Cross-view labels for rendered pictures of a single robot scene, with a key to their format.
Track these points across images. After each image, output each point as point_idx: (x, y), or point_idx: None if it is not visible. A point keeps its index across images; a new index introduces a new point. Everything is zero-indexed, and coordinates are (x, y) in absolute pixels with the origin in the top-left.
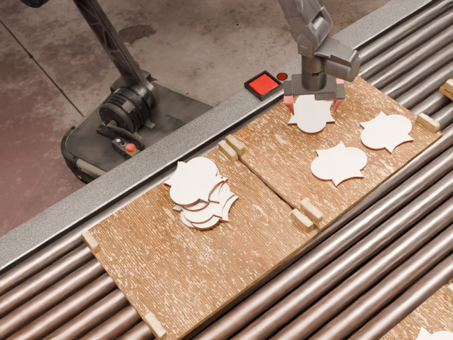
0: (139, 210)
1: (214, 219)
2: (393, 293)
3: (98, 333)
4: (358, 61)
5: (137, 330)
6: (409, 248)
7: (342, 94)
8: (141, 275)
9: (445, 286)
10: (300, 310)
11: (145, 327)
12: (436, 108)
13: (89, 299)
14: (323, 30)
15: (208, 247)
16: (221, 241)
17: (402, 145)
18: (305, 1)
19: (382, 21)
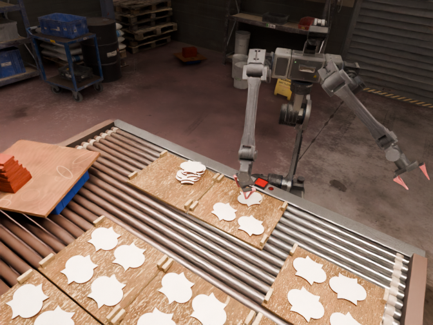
0: (180, 162)
1: (180, 179)
2: (164, 243)
3: (131, 166)
4: (247, 176)
5: None
6: (189, 246)
7: (245, 189)
8: (153, 169)
9: (169, 258)
10: (151, 216)
11: None
12: (283, 248)
13: (144, 162)
14: (246, 153)
15: (169, 182)
16: (173, 185)
17: (245, 233)
18: (246, 136)
19: (332, 218)
